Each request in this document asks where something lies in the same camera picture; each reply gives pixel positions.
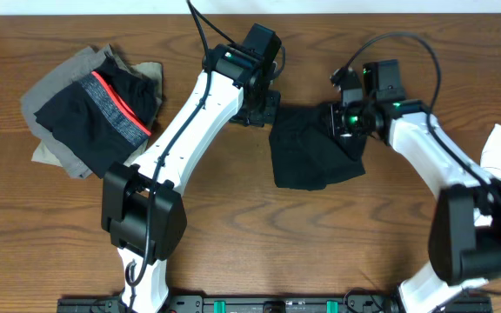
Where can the grey folded garment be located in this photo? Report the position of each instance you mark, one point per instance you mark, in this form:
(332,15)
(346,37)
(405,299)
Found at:
(45,91)

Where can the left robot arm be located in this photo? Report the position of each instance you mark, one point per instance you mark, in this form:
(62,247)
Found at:
(142,207)

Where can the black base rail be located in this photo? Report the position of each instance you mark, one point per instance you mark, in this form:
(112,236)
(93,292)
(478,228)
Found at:
(198,304)

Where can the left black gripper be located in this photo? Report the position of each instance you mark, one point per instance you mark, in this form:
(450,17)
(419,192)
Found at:
(268,115)

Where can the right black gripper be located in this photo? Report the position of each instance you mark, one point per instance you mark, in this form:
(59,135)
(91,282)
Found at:
(335,115)

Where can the black polo shirt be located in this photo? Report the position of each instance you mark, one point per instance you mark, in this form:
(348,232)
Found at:
(304,153)

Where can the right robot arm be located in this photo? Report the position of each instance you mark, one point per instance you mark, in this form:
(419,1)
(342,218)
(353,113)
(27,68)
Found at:
(464,246)

